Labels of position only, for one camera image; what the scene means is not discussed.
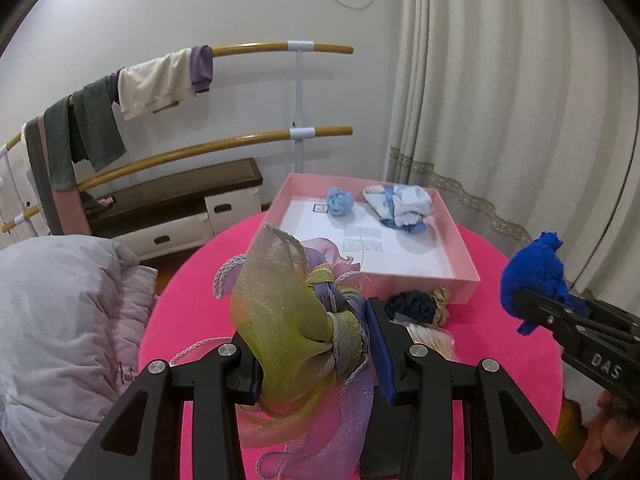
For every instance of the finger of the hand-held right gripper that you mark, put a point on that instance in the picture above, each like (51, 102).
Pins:
(547, 312)
(612, 320)

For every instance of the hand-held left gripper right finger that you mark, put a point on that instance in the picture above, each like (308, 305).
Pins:
(380, 355)

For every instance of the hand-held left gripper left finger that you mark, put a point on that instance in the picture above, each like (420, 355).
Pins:
(220, 385)

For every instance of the bright blue felt cloth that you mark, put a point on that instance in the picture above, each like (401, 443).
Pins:
(535, 270)

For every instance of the cream knitted cloth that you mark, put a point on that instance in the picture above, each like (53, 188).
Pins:
(432, 340)

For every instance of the navy knitted cloth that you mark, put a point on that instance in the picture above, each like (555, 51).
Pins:
(412, 307)

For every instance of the pink cardboard box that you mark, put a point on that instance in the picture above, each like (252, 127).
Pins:
(425, 287)

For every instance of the person's right hand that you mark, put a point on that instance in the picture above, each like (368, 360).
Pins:
(617, 435)

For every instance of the white and blue cloth bundle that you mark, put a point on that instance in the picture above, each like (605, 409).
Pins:
(400, 205)

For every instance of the light blue scrunchie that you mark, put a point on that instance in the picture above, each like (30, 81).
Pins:
(341, 201)

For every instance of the pale grey pink quilt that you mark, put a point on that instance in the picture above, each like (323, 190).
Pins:
(60, 320)

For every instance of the wooden bench with white drawers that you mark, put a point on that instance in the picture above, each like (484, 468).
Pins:
(175, 195)

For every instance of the small pink object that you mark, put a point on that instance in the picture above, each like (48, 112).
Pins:
(107, 201)

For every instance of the cream curtain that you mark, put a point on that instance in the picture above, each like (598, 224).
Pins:
(500, 85)

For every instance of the dark green towel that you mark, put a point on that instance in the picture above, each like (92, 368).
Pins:
(95, 125)

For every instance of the purple cloth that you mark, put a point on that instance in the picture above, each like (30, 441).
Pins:
(202, 67)

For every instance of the long wooden barre rail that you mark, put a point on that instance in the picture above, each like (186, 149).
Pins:
(260, 50)
(200, 150)

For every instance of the white barre post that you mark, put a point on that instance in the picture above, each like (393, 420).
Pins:
(300, 95)

